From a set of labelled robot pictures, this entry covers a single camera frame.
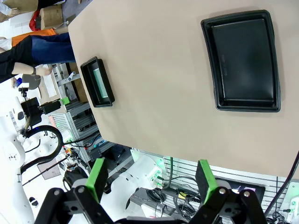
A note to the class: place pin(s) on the aluminium extrusion frame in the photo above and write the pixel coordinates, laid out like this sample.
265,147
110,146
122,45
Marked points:
77,116

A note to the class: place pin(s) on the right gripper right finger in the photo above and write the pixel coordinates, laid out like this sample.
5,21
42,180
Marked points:
205,182

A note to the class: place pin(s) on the orange fabric item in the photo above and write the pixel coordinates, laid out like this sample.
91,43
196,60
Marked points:
28,37

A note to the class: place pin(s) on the large cardboard box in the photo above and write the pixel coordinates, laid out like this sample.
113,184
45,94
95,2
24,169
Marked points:
51,14

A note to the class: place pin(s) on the person in blue jeans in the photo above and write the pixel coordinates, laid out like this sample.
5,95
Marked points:
51,49

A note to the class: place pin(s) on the jeans person's bare hand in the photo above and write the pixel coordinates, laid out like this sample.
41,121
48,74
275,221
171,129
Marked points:
44,70

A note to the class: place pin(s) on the green perforated circuit board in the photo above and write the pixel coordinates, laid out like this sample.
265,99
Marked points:
100,82

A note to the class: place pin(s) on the white slotted wall panel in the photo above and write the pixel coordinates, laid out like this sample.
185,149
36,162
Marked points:
187,170

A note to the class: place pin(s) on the black screen device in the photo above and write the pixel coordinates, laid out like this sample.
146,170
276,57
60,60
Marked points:
240,189

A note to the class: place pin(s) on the red bag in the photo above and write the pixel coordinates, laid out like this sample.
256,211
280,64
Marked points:
35,21

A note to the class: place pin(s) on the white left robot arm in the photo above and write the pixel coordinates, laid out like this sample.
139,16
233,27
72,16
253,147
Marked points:
11,151

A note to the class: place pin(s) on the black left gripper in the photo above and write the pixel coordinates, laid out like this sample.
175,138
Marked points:
31,112

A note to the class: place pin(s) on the black wrist watch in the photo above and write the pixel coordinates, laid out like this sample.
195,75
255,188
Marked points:
34,70

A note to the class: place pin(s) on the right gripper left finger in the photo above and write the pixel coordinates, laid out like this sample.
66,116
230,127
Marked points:
93,182

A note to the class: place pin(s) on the jeans person's bare forearm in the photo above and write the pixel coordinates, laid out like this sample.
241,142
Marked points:
23,69

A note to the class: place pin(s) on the black plastic ESD tray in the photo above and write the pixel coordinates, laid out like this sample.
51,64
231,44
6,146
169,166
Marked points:
243,63
87,77

